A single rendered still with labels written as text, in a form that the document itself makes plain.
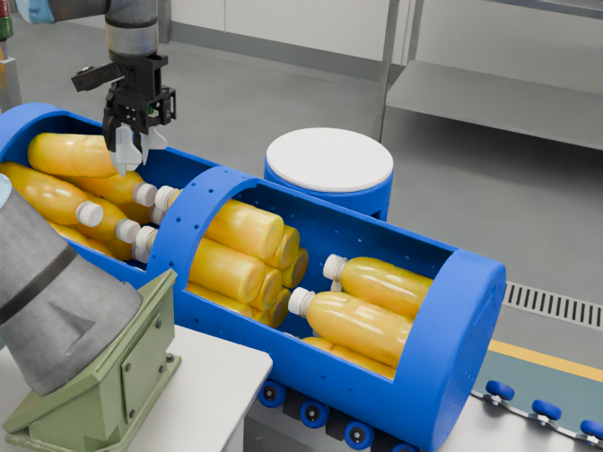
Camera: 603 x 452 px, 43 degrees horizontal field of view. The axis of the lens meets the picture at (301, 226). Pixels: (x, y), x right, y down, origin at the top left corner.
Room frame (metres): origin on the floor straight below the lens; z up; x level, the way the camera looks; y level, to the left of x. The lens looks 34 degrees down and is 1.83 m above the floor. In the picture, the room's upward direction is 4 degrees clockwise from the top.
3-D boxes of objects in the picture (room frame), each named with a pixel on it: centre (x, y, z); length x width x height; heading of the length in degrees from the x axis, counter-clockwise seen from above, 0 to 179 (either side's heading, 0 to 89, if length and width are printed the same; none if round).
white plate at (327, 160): (1.48, -0.05, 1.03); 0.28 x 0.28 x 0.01
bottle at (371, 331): (0.83, -0.10, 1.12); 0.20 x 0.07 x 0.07; 62
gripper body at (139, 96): (1.08, 0.26, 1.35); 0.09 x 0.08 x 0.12; 62
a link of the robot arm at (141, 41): (1.08, 0.27, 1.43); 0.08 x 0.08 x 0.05
